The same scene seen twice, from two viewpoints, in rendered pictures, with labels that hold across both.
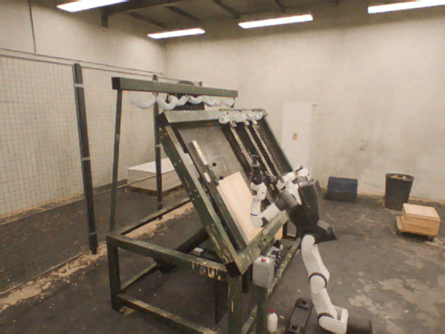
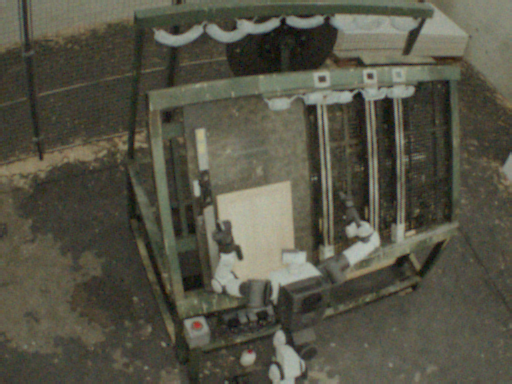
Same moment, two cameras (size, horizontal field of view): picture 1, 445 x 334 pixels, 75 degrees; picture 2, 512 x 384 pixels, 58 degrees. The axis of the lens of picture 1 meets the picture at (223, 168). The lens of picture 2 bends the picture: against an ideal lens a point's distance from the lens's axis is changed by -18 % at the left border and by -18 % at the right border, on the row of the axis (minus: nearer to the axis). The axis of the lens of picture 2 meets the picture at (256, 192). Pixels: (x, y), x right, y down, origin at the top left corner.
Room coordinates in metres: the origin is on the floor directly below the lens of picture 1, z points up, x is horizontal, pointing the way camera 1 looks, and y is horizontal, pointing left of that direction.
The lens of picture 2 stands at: (0.74, -1.20, 3.60)
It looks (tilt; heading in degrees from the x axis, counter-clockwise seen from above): 47 degrees down; 32
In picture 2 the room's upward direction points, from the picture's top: 11 degrees clockwise
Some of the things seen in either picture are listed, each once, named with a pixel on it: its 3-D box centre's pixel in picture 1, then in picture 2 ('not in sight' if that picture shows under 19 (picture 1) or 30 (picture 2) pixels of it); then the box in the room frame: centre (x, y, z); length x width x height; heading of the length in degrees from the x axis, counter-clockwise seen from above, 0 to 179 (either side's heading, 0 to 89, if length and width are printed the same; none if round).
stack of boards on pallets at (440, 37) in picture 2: (176, 172); (391, 30); (7.36, 1.22, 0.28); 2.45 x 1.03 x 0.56; 153
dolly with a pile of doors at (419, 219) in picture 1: (415, 220); not in sight; (4.39, -3.10, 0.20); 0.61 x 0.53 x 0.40; 153
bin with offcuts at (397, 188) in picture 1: (397, 191); not in sight; (5.63, -3.52, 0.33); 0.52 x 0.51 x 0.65; 153
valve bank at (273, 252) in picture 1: (272, 260); (258, 318); (2.28, -0.43, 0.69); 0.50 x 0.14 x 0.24; 152
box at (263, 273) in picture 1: (263, 271); (196, 332); (1.85, -0.29, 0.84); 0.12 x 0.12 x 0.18; 62
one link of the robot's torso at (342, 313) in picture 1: (333, 318); not in sight; (2.08, -0.92, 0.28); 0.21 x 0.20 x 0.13; 62
